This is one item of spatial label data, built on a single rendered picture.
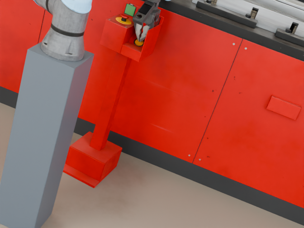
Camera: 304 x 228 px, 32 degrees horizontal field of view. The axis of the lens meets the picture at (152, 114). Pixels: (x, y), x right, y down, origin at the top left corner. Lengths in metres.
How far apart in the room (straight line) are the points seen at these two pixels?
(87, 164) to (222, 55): 0.84
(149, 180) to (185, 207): 0.24
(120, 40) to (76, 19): 0.55
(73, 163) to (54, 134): 0.71
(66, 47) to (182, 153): 1.18
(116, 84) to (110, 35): 0.25
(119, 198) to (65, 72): 0.92
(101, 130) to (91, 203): 0.36
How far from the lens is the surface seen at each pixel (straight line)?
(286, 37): 2.57
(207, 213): 2.67
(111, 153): 2.61
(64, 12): 1.78
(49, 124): 1.91
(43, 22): 2.76
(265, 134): 2.67
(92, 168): 2.56
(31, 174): 2.05
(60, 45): 1.81
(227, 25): 2.50
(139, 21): 2.20
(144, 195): 2.61
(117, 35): 2.30
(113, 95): 2.45
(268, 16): 2.60
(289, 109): 2.59
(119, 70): 2.39
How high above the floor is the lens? 1.52
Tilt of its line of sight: 27 degrees down
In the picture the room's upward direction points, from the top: 19 degrees clockwise
